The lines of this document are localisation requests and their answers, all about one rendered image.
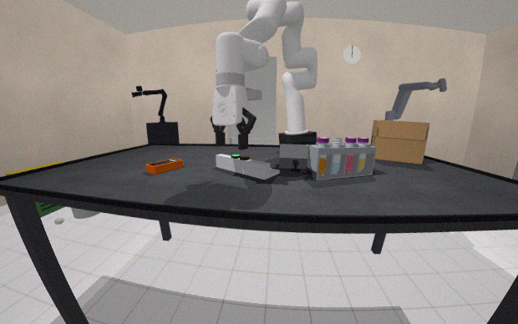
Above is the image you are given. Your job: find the brown cardboard box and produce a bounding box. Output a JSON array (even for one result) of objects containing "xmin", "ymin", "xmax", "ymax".
[{"xmin": 371, "ymin": 120, "xmax": 430, "ymax": 164}]

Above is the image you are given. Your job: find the orange pocket multimeter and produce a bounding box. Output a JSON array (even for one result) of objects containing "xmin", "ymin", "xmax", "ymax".
[{"xmin": 146, "ymin": 159, "xmax": 183, "ymax": 175}]

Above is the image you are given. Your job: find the white control panel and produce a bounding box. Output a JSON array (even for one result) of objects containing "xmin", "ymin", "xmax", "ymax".
[{"xmin": 279, "ymin": 144, "xmax": 308, "ymax": 172}]

